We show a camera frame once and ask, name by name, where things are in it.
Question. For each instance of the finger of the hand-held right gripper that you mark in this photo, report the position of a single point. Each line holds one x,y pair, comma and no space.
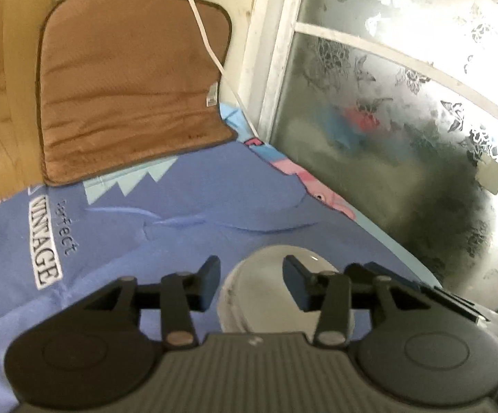
397,276

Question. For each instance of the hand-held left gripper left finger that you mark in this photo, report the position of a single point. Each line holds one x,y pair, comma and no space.
208,284

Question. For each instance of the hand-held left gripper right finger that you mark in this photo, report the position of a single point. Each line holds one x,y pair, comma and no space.
297,285

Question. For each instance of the white bowl purple flowers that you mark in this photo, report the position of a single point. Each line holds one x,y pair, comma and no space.
253,292

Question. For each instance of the blue printed cloth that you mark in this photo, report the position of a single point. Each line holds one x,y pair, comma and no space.
146,232

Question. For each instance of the grey square adhesive hook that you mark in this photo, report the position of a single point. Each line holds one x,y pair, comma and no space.
492,176

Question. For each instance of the frosted patterned glass window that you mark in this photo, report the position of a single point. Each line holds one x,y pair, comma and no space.
403,94

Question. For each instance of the brown seat cushion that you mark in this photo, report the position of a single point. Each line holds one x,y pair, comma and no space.
124,81

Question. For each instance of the wooden board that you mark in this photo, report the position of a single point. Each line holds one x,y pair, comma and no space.
4,94

